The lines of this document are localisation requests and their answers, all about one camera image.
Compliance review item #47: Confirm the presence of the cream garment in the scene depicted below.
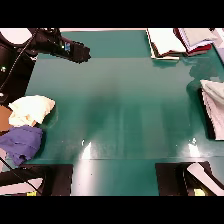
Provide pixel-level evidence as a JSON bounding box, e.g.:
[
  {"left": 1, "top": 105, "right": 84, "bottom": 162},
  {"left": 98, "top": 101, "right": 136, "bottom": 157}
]
[{"left": 7, "top": 95, "right": 56, "bottom": 128}]

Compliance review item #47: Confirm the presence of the black cable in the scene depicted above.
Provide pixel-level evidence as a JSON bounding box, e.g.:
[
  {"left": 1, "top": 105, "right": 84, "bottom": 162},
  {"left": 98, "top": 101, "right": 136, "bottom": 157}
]
[
  {"left": 0, "top": 155, "right": 43, "bottom": 197},
  {"left": 0, "top": 29, "right": 38, "bottom": 93}
]

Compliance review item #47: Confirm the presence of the purple garment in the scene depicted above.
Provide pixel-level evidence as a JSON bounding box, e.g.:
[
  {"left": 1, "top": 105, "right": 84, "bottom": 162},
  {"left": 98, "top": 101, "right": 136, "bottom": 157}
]
[{"left": 0, "top": 124, "right": 44, "bottom": 167}]

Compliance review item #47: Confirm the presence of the white garment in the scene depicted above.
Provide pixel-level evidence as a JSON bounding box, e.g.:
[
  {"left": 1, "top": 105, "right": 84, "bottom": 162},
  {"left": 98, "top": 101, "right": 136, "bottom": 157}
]
[{"left": 145, "top": 28, "right": 188, "bottom": 61}]

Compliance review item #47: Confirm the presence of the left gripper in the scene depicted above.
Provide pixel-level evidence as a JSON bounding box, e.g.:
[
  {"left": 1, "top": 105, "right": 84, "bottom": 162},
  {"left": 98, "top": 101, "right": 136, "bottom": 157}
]
[{"left": 68, "top": 41, "right": 92, "bottom": 65}]

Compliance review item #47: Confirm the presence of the black mounting plate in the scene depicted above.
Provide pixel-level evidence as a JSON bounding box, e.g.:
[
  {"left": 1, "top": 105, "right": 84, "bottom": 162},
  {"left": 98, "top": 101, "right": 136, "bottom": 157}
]
[
  {"left": 42, "top": 163, "right": 74, "bottom": 197},
  {"left": 155, "top": 162, "right": 212, "bottom": 197}
]

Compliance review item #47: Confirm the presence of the beige garment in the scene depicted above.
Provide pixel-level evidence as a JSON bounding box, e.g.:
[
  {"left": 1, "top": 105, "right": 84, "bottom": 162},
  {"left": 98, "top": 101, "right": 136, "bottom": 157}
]
[{"left": 181, "top": 28, "right": 218, "bottom": 48}]

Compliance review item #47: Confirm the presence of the pale pink garment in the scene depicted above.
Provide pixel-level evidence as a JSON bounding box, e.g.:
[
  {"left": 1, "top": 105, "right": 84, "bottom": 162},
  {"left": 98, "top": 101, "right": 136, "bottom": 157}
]
[{"left": 0, "top": 148, "right": 8, "bottom": 168}]

